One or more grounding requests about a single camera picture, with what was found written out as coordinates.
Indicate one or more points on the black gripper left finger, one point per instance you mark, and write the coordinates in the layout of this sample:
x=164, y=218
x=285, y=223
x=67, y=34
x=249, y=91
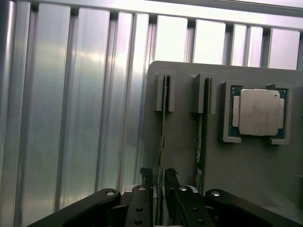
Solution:
x=142, y=208

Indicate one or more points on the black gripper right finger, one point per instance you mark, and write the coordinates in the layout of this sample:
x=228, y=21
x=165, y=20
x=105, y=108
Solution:
x=189, y=212

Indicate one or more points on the grey parts rack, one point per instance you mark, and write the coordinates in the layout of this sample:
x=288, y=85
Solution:
x=248, y=177

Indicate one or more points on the silver CPU chip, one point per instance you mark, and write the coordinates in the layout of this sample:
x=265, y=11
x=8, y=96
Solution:
x=258, y=111

